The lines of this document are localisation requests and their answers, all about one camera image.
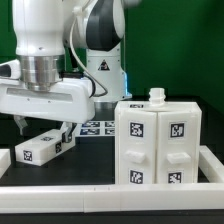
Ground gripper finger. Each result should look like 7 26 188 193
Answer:
61 122 77 143
14 115 28 135

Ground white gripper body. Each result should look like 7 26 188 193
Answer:
0 78 95 123

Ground white cabinet top block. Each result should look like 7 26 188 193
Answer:
15 129 75 166

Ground white cabinet body box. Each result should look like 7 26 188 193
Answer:
115 88 202 184

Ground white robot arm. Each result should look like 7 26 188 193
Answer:
0 0 142 143

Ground white left fence piece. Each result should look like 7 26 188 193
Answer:
0 149 11 178

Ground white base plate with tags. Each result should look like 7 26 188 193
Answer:
75 121 115 137

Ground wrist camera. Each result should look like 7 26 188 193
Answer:
0 59 21 80

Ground white right fence rail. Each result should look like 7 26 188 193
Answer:
199 146 224 183

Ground white fence rail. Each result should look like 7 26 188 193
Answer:
0 183 224 213
199 146 224 183

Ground white front fence rail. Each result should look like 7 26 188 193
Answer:
0 183 224 213

